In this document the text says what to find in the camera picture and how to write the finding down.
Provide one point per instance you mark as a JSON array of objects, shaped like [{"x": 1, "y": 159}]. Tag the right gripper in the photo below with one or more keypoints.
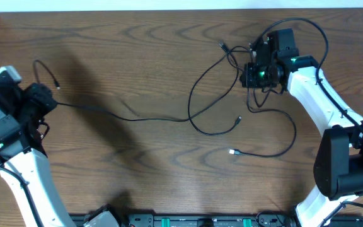
[{"x": 251, "y": 75}]

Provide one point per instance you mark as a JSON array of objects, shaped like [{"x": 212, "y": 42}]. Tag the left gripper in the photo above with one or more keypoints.
[{"x": 0, "y": 93}]

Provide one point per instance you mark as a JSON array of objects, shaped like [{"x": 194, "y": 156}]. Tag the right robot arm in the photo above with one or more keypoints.
[{"x": 338, "y": 167}]

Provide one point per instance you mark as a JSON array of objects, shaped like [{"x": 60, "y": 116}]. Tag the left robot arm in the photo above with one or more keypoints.
[{"x": 23, "y": 162}]

